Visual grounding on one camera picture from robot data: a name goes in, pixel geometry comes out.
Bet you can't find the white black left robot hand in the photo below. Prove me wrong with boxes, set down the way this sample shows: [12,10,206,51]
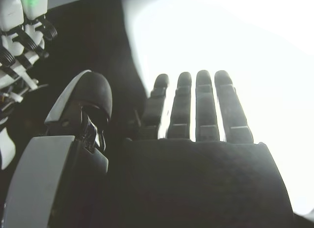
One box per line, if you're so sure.
[4,69,295,228]

